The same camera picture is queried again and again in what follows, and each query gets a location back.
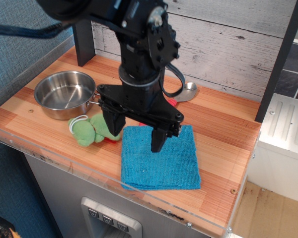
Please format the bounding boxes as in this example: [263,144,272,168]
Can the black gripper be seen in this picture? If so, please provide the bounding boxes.
[97,82,184,152]

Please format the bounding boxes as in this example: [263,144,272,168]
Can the blue cloth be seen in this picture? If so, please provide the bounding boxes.
[121,125,201,190]

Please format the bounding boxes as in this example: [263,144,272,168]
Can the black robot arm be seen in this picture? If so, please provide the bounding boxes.
[39,0,185,152]

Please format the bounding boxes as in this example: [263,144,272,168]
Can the green plush toy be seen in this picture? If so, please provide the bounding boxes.
[68,114,121,147]

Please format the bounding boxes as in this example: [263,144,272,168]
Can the stainless steel pot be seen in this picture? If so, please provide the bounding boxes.
[34,71,98,120]

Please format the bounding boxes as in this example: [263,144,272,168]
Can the silver dispenser button panel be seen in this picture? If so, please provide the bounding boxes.
[81,197,143,238]

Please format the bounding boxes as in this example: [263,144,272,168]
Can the clear acrylic table guard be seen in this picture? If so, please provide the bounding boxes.
[0,119,261,238]

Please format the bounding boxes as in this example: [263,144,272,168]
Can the white grooved side counter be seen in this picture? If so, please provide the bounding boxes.
[248,94,298,201]

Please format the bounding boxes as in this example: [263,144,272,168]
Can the left dark shelf post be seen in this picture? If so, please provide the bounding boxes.
[72,19,95,66]

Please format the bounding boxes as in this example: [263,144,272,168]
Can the dark shelf post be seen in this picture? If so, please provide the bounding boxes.
[255,0,298,123]
[72,19,95,66]

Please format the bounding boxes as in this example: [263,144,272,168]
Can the right dark shelf post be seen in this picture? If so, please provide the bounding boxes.
[255,0,298,123]

